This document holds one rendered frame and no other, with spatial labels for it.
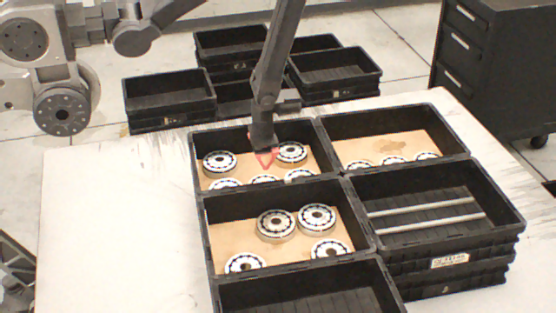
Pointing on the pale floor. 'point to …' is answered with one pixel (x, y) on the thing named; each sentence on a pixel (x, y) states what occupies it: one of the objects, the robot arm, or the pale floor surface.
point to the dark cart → (499, 64)
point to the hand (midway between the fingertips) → (263, 160)
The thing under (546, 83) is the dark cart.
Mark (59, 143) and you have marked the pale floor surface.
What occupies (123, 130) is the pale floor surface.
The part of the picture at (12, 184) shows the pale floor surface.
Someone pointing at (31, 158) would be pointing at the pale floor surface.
